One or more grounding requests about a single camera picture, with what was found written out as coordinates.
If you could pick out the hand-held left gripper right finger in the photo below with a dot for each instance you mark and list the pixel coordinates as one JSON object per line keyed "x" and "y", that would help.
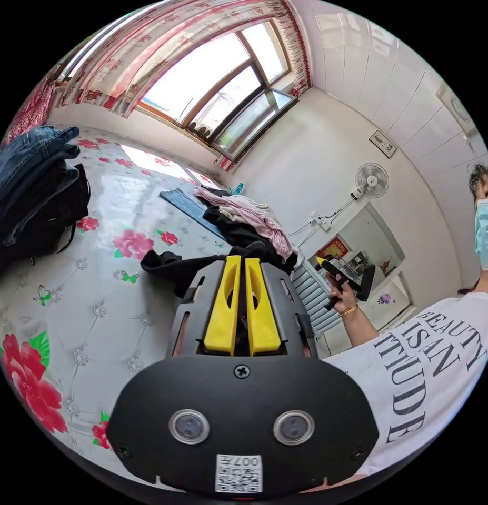
{"x": 262, "y": 319}

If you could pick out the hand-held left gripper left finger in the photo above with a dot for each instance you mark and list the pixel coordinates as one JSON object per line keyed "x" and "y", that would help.
{"x": 222, "y": 315}

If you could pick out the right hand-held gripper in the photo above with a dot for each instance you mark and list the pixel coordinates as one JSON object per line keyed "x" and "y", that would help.
{"x": 334, "y": 272}

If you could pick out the black long sleeve shirt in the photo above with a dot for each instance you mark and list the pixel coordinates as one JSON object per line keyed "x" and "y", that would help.
{"x": 168, "y": 265}

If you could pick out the person's right forearm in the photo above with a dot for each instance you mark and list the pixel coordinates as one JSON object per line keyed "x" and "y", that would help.
{"x": 358, "y": 327}

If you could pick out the person's right hand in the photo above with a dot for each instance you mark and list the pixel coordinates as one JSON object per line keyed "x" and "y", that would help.
{"x": 347, "y": 300}

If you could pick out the white radiator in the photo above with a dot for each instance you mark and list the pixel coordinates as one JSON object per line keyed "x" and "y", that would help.
{"x": 313, "y": 296}

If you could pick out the pile of pink white clothes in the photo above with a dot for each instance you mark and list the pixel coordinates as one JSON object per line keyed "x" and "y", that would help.
{"x": 263, "y": 223}

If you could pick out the blue denim garment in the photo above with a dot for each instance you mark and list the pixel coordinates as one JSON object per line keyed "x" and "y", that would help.
{"x": 180, "y": 201}

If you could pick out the person's body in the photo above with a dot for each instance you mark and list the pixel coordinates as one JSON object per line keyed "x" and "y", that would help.
{"x": 425, "y": 375}

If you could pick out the pile of folded dark clothes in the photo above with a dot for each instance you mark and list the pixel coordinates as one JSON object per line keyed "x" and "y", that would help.
{"x": 34, "y": 197}

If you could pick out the red white floral curtain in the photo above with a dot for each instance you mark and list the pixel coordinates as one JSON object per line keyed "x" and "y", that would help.
{"x": 121, "y": 67}

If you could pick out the white wall socket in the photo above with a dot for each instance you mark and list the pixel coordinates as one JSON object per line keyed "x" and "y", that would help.
{"x": 320, "y": 221}

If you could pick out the white wall fan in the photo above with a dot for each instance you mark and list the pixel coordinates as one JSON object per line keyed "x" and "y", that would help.
{"x": 371, "y": 179}

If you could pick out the framed wall picture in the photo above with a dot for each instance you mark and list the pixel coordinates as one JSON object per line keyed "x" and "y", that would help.
{"x": 382, "y": 144}

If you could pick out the window with brown frame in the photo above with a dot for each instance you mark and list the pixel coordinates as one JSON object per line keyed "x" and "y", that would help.
{"x": 212, "y": 90}

